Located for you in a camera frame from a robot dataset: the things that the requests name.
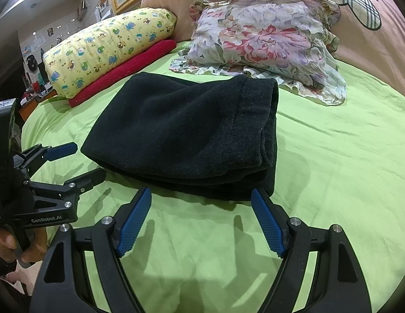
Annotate floral ruffled pillow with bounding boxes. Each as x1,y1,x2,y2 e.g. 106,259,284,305
170,0,347,105

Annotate black fleece pants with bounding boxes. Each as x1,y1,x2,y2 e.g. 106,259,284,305
81,72,279,201

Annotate pink plaid-pattern headboard cushion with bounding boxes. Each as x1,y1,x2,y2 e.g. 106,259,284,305
141,0,405,100

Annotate red folded blanket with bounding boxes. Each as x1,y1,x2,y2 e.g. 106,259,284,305
68,40,176,107

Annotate person's left hand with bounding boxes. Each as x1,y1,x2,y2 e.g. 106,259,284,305
0,227,48,263

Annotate light green bed sheet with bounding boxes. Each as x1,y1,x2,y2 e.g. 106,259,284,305
22,52,405,312

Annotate yellow cartoon print pillow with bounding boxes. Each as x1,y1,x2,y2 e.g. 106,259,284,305
43,8,177,99

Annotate cluttered dresser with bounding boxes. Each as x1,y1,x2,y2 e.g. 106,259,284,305
19,54,57,122

